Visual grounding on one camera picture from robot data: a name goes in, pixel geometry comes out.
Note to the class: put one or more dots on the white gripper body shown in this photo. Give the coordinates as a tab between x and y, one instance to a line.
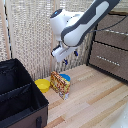
62	52

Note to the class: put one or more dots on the blue plastic cup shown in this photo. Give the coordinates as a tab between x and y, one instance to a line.
65	77

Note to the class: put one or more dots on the yellow plastic bowl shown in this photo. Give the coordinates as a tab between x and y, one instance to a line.
42	84

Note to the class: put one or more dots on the brown drawer cabinet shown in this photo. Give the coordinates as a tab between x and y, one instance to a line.
110	53

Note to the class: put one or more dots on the black fabric storage box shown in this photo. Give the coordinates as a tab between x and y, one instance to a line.
20	100

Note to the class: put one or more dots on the orange patterned snack box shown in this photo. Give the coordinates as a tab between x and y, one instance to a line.
60	85

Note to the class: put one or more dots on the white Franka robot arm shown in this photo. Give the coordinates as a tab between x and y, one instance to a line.
84	22

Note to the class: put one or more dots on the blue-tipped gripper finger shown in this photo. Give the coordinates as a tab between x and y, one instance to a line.
76	53
65	62

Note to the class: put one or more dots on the bamboo folding screen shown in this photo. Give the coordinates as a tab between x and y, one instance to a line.
30	33

